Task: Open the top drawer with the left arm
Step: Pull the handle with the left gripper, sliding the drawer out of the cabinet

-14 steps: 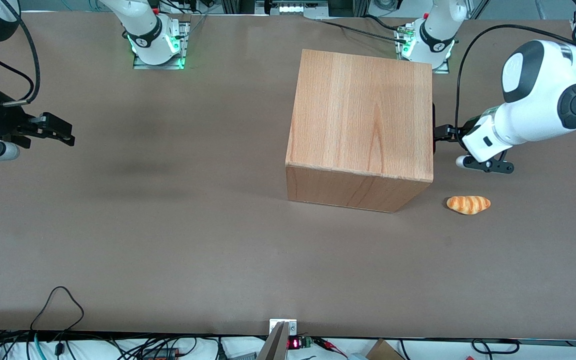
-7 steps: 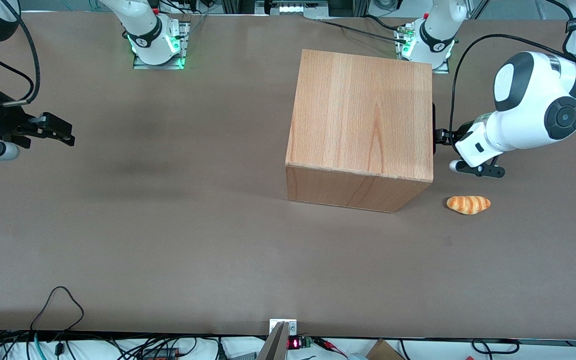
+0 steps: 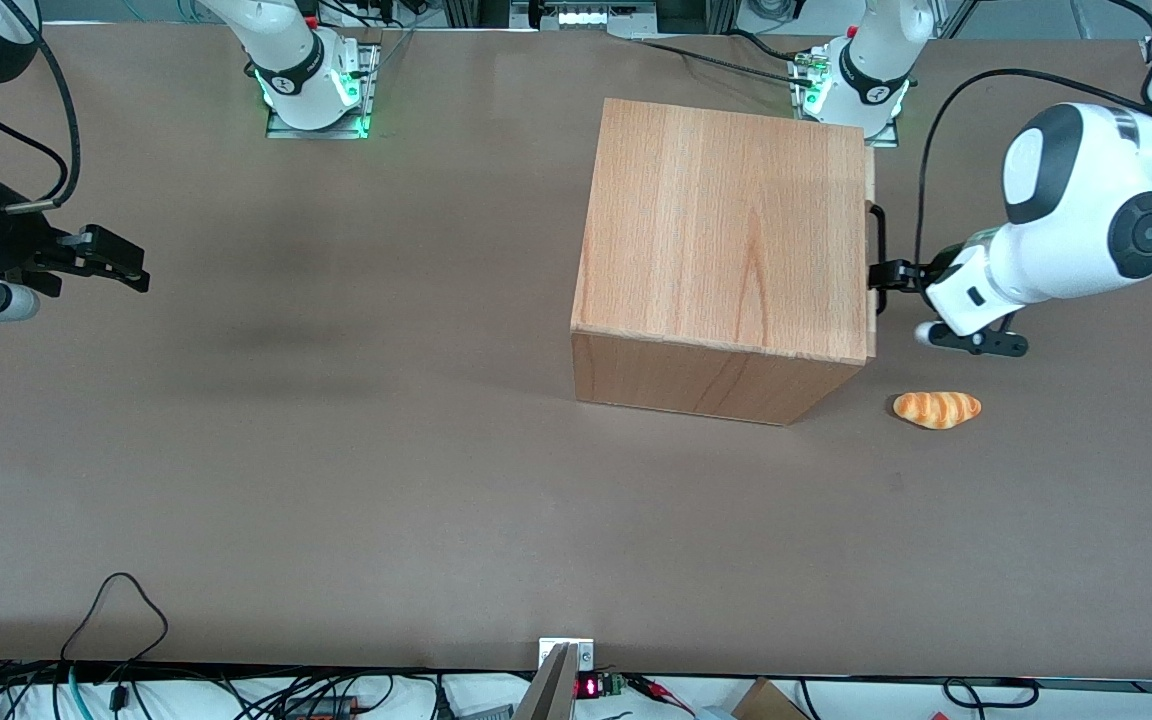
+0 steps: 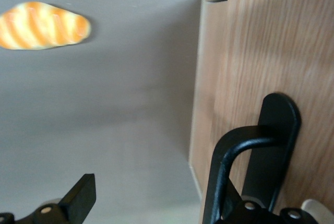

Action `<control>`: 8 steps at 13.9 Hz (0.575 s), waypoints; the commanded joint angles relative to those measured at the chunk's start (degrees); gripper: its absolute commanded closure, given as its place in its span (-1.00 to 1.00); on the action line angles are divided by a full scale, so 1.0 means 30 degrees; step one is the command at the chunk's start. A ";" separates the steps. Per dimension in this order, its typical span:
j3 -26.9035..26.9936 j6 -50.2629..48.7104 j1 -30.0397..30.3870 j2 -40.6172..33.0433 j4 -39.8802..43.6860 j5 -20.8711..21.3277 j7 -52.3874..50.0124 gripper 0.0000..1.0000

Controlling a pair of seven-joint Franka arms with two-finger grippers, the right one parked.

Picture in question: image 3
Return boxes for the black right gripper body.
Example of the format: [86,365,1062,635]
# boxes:
[0,205,67,299]

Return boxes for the wooden drawer with black handle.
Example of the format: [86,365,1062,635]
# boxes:
[864,145,887,361]

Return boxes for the orange striped bread roll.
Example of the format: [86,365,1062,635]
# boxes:
[893,390,983,431]

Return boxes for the light wooden cabinet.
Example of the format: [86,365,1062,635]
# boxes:
[571,98,877,427]

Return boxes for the brown cardboard piece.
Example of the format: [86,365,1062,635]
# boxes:
[731,678,809,720]

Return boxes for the orange and black device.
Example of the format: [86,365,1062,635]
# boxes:
[281,695,357,720]

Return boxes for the red and black clip leads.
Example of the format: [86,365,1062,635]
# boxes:
[626,675,697,716]

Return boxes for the upright wooden board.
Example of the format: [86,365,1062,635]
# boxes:
[511,642,577,720]

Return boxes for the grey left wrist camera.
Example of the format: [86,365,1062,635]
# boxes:
[914,320,1029,358]

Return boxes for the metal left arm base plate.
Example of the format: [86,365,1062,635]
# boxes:
[786,50,902,149]

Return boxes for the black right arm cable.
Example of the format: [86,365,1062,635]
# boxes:
[0,20,82,214]

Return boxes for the black cable across table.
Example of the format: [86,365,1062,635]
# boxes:
[626,28,817,86]

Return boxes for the thin black looped cable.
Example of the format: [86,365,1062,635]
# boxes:
[61,572,169,666]

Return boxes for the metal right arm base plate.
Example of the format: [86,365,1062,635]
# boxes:
[266,40,382,139]

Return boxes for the black cable coil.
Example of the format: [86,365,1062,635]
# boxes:
[941,677,1040,711]

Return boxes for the small metal bracket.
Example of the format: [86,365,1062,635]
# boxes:
[538,637,596,673]

